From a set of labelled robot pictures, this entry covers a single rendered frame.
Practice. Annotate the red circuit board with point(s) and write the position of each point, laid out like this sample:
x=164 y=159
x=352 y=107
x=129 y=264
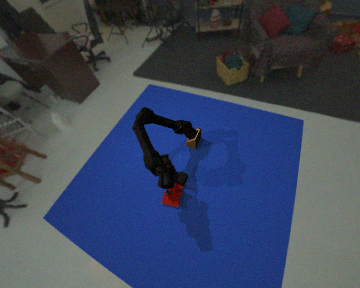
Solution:
x=172 y=196

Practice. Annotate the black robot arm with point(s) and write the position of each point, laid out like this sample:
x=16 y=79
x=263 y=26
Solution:
x=151 y=157

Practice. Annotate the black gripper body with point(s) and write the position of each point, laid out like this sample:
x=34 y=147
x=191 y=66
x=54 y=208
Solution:
x=180 y=177

